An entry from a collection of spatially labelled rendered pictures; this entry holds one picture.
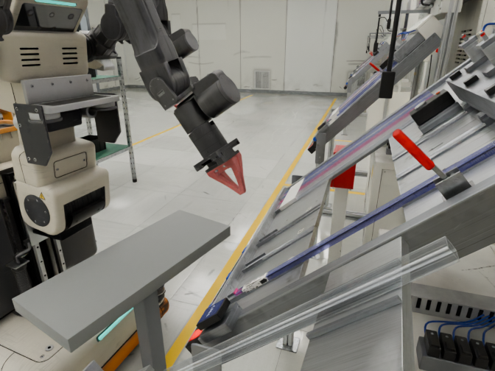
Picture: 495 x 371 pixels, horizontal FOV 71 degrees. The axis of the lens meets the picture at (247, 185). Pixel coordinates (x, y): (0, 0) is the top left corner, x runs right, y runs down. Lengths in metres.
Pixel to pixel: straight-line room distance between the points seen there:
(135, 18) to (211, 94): 0.18
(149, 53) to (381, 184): 1.54
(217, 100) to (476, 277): 0.81
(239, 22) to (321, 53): 2.26
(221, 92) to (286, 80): 8.84
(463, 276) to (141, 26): 0.96
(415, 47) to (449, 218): 1.50
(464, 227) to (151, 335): 1.01
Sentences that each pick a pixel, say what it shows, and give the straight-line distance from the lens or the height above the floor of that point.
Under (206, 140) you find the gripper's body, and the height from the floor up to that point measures 1.02.
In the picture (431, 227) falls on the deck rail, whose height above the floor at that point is 0.99.
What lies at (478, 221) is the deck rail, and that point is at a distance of 0.45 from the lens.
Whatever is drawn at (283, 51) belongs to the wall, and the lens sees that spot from 9.43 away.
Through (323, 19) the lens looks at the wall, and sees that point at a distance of 9.29.
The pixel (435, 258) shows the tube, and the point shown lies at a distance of 0.23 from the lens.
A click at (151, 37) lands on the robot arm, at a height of 1.19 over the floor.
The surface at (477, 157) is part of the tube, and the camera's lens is 0.53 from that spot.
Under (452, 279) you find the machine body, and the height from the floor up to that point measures 0.62.
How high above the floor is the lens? 1.18
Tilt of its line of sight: 22 degrees down
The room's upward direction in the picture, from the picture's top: straight up
